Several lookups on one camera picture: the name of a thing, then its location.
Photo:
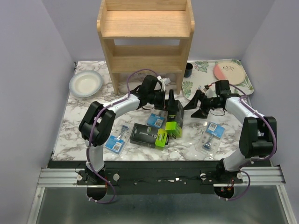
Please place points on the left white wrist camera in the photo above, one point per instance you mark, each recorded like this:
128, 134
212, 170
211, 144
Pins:
163, 82

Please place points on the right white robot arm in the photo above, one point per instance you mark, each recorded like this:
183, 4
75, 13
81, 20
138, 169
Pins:
258, 139

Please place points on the pink white plate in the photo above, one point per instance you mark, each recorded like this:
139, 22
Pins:
230, 71

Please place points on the white blue-rimmed bowl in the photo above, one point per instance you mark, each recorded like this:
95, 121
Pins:
85, 84

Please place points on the wooden two-tier shelf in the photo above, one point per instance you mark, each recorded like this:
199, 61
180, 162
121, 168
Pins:
146, 19

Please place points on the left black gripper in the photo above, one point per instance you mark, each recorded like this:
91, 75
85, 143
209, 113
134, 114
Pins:
170, 104

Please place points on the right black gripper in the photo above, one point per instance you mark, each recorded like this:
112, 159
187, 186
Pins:
192, 104

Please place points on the aluminium rail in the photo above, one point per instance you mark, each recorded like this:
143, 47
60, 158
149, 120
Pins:
69, 177

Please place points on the blue razor blister pack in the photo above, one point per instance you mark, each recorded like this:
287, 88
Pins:
119, 137
210, 139
156, 120

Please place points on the black green razor box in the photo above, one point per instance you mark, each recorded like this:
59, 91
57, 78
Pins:
174, 123
148, 136

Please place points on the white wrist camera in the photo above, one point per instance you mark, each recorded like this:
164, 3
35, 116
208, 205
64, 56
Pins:
208, 91
163, 82

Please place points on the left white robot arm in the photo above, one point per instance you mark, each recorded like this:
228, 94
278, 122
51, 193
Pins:
97, 123

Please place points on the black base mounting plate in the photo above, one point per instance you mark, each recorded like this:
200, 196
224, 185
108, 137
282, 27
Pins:
205, 167

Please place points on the dark blue cup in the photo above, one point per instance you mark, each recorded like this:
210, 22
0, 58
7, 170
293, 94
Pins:
188, 70

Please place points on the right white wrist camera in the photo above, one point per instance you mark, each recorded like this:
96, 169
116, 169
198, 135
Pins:
208, 91

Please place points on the floral serving tray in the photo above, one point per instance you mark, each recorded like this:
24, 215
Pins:
202, 74

